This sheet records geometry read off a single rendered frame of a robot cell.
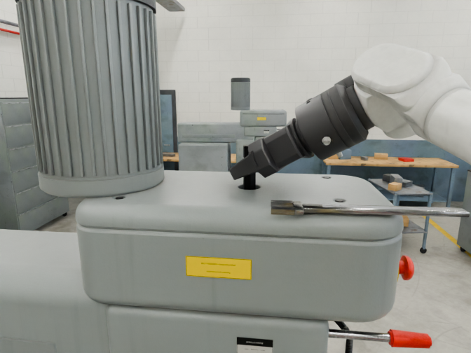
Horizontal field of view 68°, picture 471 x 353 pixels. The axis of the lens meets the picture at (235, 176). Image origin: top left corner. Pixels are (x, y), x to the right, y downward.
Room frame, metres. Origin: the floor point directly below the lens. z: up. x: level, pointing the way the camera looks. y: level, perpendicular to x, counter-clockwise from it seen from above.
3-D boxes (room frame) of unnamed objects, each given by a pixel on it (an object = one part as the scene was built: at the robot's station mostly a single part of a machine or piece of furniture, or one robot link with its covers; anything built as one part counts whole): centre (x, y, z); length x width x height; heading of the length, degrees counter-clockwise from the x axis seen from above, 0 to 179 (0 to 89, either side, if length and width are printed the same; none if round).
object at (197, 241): (0.56, -0.01, 1.81); 0.47 x 0.26 x 0.16; 83
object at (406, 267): (0.52, -0.27, 1.76); 0.04 x 0.03 x 0.04; 173
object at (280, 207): (0.42, -0.17, 1.89); 0.24 x 0.04 x 0.01; 85
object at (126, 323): (0.56, 0.02, 1.68); 0.34 x 0.24 x 0.10; 83
